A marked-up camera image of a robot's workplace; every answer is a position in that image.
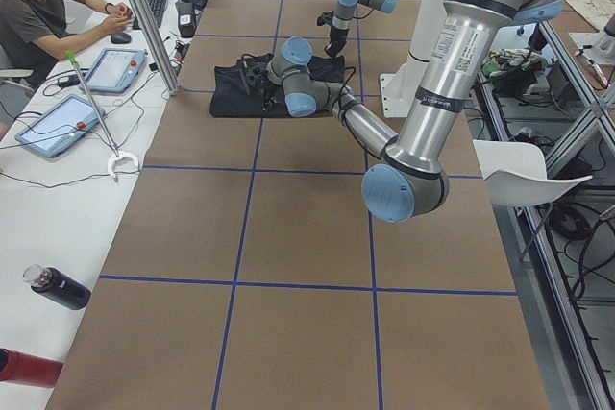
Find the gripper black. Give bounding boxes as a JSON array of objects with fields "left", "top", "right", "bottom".
[{"left": 324, "top": 28, "right": 349, "bottom": 58}]

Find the black printed t-shirt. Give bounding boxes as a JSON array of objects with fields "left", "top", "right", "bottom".
[{"left": 209, "top": 54, "right": 347, "bottom": 118}]

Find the pile of clothes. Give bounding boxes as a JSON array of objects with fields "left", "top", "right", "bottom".
[{"left": 480, "top": 48, "right": 549, "bottom": 96}]

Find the black box with label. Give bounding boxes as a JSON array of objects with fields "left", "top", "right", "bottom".
[{"left": 175, "top": 1, "right": 196, "bottom": 38}]

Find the black keyboard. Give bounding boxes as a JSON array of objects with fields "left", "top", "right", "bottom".
[{"left": 132, "top": 0, "right": 170, "bottom": 31}]

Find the black computer mouse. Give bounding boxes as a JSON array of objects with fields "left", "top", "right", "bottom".
[{"left": 110, "top": 32, "right": 132, "bottom": 44}]

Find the white chair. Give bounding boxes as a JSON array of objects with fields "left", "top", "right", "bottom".
[{"left": 473, "top": 139, "right": 593, "bottom": 207}]

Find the far teach pendant tablet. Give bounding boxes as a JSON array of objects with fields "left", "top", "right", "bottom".
[{"left": 86, "top": 48, "right": 147, "bottom": 94}]

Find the teach pendant tablet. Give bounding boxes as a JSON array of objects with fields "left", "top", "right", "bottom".
[
  {"left": 86, "top": 48, "right": 147, "bottom": 94},
  {"left": 14, "top": 95, "right": 99, "bottom": 158}
]

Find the reacher grabber stick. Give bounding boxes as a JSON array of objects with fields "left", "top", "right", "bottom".
[{"left": 65, "top": 50, "right": 139, "bottom": 183}]

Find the near teach pendant tablet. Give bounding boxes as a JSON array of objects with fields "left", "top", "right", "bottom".
[{"left": 14, "top": 95, "right": 99, "bottom": 158}]

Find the black water bottle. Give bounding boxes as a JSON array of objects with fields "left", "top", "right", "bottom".
[{"left": 22, "top": 264, "right": 91, "bottom": 310}]

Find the red bottle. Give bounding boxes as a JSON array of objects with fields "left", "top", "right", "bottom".
[{"left": 0, "top": 348, "right": 63, "bottom": 388}]

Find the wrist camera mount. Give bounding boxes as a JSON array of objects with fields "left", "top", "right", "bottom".
[
  {"left": 239, "top": 60, "right": 269, "bottom": 98},
  {"left": 316, "top": 12, "right": 333, "bottom": 26}
]

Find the white pedestal column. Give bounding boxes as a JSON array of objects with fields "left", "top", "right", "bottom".
[{"left": 408, "top": 0, "right": 446, "bottom": 64}]

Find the aluminium frame post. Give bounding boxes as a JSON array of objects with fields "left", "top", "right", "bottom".
[{"left": 129, "top": 0, "right": 180, "bottom": 96}]

